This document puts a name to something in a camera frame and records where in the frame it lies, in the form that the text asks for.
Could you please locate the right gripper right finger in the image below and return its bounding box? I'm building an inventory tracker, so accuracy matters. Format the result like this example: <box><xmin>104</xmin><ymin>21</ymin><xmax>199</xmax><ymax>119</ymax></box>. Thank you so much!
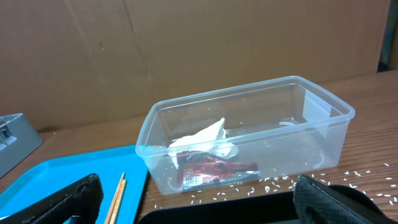
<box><xmin>294</xmin><ymin>175</ymin><xmax>395</xmax><ymax>224</ymax></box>

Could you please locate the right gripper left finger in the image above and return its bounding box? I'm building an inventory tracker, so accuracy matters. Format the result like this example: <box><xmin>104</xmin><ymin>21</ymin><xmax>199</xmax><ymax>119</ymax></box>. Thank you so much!
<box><xmin>1</xmin><ymin>174</ymin><xmax>104</xmax><ymax>224</ymax></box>

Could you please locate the red snack wrapper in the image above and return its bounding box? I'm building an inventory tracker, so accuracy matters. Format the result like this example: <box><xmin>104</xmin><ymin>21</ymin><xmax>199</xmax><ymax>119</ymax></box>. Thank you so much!
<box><xmin>177</xmin><ymin>151</ymin><xmax>260</xmax><ymax>191</ymax></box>

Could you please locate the white napkin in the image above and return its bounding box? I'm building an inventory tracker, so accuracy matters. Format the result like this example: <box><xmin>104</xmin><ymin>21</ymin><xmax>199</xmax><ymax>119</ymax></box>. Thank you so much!
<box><xmin>169</xmin><ymin>118</ymin><xmax>239</xmax><ymax>159</ymax></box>

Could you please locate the grey dishwasher rack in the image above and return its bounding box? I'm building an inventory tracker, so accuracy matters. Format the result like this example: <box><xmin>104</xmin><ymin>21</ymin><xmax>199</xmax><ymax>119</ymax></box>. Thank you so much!
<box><xmin>1</xmin><ymin>113</ymin><xmax>44</xmax><ymax>177</ymax></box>

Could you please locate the left wooden chopstick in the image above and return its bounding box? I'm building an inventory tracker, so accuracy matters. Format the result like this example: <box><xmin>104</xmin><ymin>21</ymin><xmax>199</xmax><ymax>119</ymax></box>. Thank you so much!
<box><xmin>104</xmin><ymin>172</ymin><xmax>125</xmax><ymax>224</ymax></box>

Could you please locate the wooden chopstick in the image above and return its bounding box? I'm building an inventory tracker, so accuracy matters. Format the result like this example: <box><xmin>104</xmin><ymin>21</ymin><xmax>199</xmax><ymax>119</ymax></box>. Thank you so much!
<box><xmin>109</xmin><ymin>179</ymin><xmax>126</xmax><ymax>224</ymax></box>
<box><xmin>104</xmin><ymin>172</ymin><xmax>125</xmax><ymax>224</ymax></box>

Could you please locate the black plastic tray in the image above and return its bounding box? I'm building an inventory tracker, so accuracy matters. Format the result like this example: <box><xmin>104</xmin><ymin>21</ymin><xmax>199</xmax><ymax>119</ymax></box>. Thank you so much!
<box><xmin>139</xmin><ymin>185</ymin><xmax>387</xmax><ymax>223</ymax></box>

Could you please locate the right wooden chopstick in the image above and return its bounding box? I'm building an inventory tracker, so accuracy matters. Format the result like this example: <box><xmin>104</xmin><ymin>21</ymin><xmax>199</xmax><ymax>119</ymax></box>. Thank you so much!
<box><xmin>109</xmin><ymin>179</ymin><xmax>126</xmax><ymax>224</ymax></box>

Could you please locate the teal plastic tray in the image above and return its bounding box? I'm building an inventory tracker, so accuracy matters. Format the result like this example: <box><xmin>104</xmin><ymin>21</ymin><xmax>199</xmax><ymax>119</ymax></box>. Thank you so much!
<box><xmin>1</xmin><ymin>145</ymin><xmax>147</xmax><ymax>224</ymax></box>

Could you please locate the clear plastic bin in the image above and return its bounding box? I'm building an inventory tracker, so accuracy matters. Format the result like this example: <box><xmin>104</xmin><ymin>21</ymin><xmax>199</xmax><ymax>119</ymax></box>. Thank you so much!
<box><xmin>136</xmin><ymin>76</ymin><xmax>355</xmax><ymax>195</ymax></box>

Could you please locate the brown cardboard backdrop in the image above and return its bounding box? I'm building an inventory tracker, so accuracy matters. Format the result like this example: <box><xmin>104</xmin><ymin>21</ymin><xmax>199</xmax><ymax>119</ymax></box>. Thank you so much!
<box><xmin>1</xmin><ymin>0</ymin><xmax>390</xmax><ymax>129</ymax></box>

